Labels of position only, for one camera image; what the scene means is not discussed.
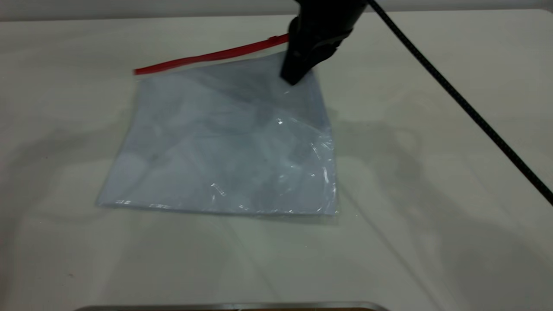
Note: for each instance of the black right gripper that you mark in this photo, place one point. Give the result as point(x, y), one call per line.
point(324, 21)

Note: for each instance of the clear plastic bag red zipper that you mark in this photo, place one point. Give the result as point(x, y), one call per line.
point(224, 142)

